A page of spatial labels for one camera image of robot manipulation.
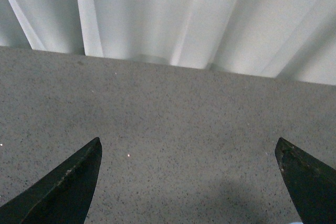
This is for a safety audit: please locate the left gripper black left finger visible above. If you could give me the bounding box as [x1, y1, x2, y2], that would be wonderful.
[1, 137, 102, 223]

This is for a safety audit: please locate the white curtain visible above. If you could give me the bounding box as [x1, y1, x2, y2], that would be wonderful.
[1, 0, 335, 85]

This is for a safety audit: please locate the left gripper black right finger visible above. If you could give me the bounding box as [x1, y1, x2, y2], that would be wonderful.
[275, 137, 335, 223]

